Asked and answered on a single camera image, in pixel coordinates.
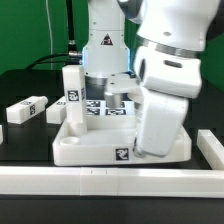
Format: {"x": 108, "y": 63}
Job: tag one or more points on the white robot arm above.
{"x": 147, "y": 49}

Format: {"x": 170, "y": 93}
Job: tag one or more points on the white front fence bar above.
{"x": 87, "y": 181}

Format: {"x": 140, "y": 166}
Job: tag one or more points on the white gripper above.
{"x": 159, "y": 116}

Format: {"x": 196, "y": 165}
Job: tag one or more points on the white desk top tray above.
{"x": 109, "y": 141}

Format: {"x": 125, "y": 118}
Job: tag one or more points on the white marker base plate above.
{"x": 100, "y": 108}

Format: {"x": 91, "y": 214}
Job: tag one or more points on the white left base block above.
{"x": 56, "y": 113}

